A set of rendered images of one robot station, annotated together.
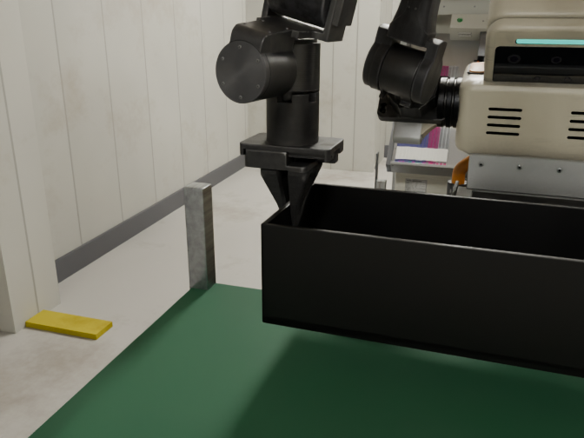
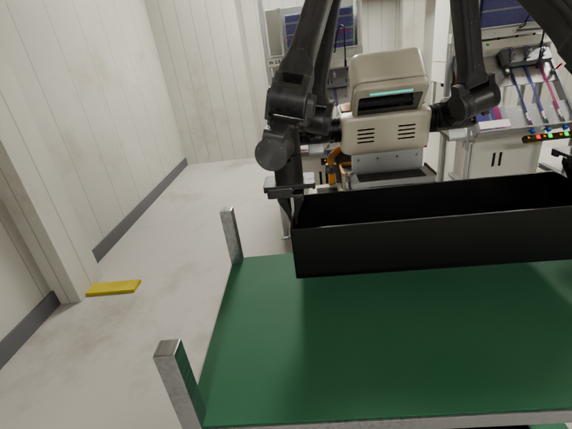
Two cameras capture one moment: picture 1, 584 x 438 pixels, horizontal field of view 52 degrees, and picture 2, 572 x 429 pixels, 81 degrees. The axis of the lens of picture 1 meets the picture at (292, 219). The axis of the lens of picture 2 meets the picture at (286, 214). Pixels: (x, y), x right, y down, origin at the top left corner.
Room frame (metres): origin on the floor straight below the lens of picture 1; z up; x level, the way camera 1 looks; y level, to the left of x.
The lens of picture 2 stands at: (0.03, 0.16, 1.42)
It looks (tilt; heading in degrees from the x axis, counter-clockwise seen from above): 26 degrees down; 347
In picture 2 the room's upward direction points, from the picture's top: 8 degrees counter-clockwise
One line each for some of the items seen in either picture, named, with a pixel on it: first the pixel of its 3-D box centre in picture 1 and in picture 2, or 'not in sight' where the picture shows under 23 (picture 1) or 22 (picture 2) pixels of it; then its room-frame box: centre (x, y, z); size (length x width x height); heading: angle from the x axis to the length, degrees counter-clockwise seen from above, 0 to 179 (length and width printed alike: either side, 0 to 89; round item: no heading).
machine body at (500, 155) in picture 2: not in sight; (477, 157); (2.49, -2.30, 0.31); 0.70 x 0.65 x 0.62; 72
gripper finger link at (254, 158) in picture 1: (284, 186); (288, 203); (0.65, 0.01, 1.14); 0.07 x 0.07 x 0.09; 71
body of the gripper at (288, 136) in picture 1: (292, 123); (288, 170); (0.65, 0.00, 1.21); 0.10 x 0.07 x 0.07; 71
